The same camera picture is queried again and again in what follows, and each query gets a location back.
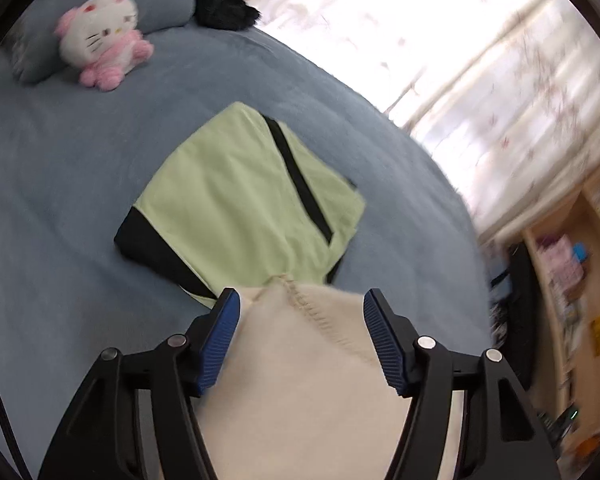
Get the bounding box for light green folded garment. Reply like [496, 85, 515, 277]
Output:
[114, 102, 365, 304]

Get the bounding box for pink white cat plush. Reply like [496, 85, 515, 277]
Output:
[55, 0, 155, 92]

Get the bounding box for blue bed blanket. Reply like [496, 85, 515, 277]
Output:
[0, 24, 491, 471]

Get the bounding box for black fluffy garment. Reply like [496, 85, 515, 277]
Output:
[194, 0, 261, 32]

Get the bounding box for blue pillow near plush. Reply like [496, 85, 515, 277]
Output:
[6, 0, 195, 90]

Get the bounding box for wooden bookshelf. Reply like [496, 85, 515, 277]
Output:
[482, 164, 600, 479]

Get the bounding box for floral white curtain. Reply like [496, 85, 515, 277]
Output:
[247, 0, 600, 236]

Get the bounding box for cream fluffy sweater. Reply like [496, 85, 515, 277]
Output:
[196, 276, 411, 479]

